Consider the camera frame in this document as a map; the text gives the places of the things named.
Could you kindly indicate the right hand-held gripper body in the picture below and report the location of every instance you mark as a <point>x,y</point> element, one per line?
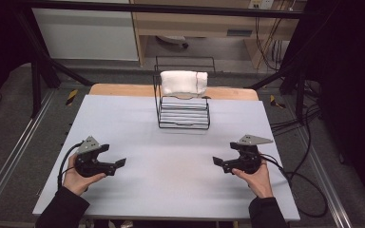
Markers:
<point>248,155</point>

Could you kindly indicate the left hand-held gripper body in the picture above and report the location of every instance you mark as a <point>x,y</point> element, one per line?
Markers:
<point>90,160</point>

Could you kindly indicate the white towel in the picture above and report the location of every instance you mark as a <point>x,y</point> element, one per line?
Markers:
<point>182,81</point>

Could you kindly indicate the person's left hand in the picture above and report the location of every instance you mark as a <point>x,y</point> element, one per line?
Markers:
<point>76,180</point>

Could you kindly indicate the person's right hand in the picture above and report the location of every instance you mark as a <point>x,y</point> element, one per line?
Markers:
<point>259,182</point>

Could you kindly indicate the yellow black floor tape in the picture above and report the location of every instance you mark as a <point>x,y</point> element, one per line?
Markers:
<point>277,102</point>
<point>72,97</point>

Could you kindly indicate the white cabinet panel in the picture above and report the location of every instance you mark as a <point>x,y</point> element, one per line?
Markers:
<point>85,31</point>

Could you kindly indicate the office chair base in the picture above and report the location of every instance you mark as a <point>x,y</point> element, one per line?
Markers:
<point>172,39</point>

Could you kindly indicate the black curtain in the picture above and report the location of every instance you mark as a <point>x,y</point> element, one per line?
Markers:
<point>348,79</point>
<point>0,47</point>

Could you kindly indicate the wooden desk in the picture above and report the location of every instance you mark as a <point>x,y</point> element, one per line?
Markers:
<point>202,19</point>

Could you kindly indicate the aluminium floor rail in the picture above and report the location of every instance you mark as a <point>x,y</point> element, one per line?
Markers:
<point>15,152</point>
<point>326,183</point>

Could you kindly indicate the wall power socket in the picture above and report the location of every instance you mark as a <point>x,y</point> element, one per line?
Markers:
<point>261,3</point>

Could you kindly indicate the black metal frame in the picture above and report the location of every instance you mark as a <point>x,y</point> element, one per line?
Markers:
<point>158,9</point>

